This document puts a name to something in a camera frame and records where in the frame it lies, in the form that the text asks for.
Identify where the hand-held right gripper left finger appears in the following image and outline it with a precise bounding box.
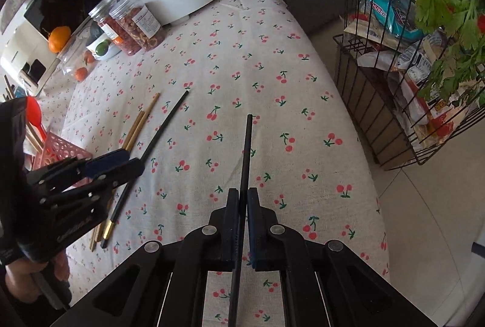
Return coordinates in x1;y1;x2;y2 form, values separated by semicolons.
49;187;240;327

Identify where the black chopstick with gold end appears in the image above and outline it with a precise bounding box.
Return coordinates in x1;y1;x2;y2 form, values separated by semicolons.
100;90;189;250
227;115;254;327

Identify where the blue and white snack packet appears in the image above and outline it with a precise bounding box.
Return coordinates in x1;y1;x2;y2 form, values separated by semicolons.
362;0;424;42

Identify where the glass jar with cork lid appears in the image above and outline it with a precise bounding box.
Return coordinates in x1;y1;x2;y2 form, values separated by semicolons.
57;34;100;84

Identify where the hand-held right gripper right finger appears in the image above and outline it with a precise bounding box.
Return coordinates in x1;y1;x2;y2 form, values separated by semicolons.
246;187;436;327

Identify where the red plastic spoon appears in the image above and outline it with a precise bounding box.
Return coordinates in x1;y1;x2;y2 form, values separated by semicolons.
26;96;48;143

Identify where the black wire rack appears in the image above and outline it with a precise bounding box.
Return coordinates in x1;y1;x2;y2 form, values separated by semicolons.
333;0;485;171

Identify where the pink perforated utensil basket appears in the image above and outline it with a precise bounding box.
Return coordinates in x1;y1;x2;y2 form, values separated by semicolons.
26;132;93;191

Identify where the black door microwave oven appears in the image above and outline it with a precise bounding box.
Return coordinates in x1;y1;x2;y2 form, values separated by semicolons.
23;0;116;47

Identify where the clear jar of red berries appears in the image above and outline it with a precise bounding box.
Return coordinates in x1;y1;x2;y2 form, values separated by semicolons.
89;0;142;56

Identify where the person's left hand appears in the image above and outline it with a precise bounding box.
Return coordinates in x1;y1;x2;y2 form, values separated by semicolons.
0;253;72;307

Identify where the large orange with stem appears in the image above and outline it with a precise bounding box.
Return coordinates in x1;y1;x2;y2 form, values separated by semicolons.
48;26;72;52

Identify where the white bowl with green knob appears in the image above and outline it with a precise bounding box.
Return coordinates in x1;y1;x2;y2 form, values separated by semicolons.
85;22;122;61

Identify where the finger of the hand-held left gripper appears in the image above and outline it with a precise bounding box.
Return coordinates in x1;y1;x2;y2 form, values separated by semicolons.
26;150;130;186
38;157;145;214

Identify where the clear jar of dried slices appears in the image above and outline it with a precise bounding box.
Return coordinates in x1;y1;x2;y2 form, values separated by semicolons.
109;0;165;50

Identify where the green herb bunch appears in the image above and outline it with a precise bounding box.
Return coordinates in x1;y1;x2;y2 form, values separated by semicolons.
394;0;485;106

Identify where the cherry print tablecloth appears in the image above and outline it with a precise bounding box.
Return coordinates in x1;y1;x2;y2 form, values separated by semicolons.
38;0;390;327

